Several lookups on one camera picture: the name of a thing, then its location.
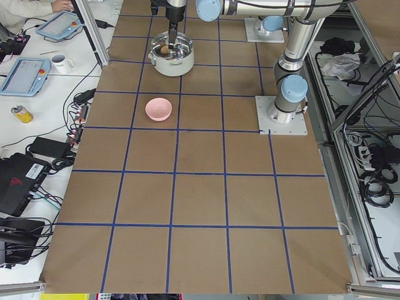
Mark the black power adapter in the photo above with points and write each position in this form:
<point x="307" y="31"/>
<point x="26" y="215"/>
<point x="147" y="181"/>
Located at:
<point x="48" y="147"/>

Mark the yellow drink can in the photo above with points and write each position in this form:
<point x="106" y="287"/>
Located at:
<point x="21" y="113"/>

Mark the upper teach pendant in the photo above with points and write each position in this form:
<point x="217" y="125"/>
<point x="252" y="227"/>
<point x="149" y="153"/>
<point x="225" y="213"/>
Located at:
<point x="63" y="26"/>

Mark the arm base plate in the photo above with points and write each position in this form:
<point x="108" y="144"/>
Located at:
<point x="267" y="29"/>
<point x="274" y="122"/>

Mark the black laptop computer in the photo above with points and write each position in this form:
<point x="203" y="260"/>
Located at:
<point x="21" y="175"/>

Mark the beige egg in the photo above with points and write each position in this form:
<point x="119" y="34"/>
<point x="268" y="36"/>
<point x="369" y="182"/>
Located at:
<point x="164" y="50"/>

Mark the pale green cooking pot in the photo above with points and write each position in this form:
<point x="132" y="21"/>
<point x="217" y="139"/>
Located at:
<point x="179" y="61"/>

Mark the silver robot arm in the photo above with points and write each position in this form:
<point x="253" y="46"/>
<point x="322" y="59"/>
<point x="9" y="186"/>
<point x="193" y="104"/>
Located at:
<point x="291" y="86"/>
<point x="211" y="10"/>

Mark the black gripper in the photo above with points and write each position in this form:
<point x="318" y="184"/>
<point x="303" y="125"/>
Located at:
<point x="174" y="14"/>

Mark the lower teach pendant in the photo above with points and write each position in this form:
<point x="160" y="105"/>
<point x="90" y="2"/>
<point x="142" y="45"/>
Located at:
<point x="27" y="77"/>

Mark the aluminium frame post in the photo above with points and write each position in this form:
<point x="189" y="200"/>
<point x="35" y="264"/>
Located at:
<point x="86" y="17"/>

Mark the teach pendant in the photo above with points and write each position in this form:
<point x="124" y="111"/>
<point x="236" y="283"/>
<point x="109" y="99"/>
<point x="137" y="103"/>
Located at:
<point x="27" y="77"/>
<point x="63" y="26"/>

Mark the white mug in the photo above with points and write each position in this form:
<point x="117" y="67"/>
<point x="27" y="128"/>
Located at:
<point x="63" y="64"/>

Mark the pink bowl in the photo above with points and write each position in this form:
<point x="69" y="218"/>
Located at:
<point x="158" y="109"/>

